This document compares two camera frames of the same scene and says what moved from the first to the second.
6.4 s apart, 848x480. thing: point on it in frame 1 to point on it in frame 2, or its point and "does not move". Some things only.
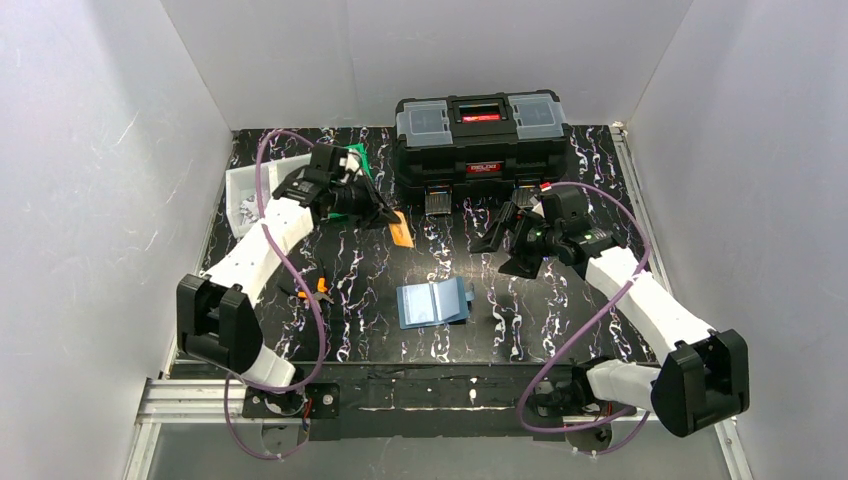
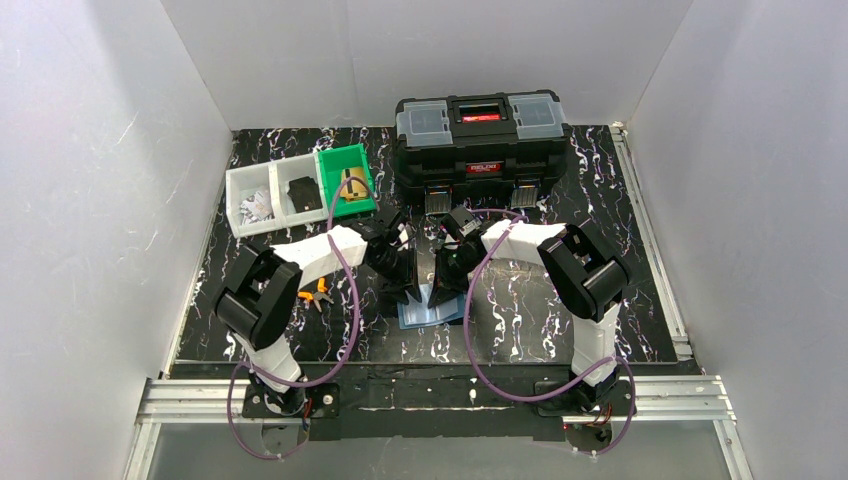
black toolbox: [502, 140] does not move
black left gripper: [361, 201] to [397, 260]
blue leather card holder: [428, 304] does not move
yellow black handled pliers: [321, 289] does not move
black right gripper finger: [490, 241] to [445, 284]
